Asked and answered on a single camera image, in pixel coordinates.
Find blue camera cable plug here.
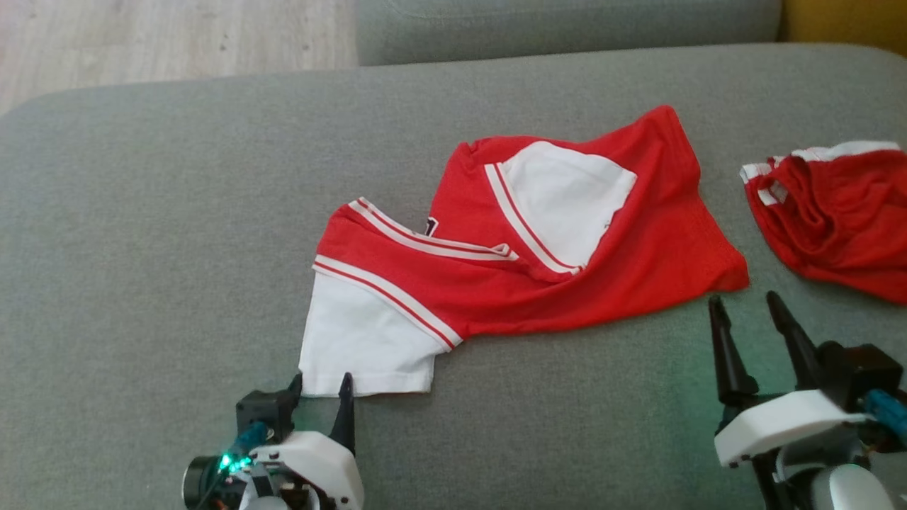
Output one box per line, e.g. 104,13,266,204
863,388,907,438
225,421,271,461

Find red shorts white waistband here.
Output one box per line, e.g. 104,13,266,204
739,140,907,305

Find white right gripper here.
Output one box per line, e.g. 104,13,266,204
709,290,874,470

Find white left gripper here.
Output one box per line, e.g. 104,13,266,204
248,371,366,510

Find red white basketball jersey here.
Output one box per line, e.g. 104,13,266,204
298,105,750,397

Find small grey sofa cushion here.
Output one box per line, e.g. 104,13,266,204
354,0,784,67

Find large yellow pillow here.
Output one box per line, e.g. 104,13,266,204
779,0,907,57

